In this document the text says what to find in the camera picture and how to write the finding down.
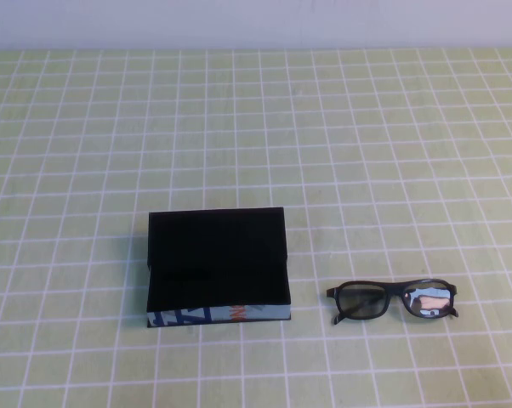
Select green checked tablecloth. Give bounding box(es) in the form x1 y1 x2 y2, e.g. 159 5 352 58
0 47 512 408

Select black framed glasses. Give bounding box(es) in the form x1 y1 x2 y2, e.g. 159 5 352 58
325 278 460 326

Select black printed glasses case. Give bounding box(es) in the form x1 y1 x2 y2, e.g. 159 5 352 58
145 206 293 329

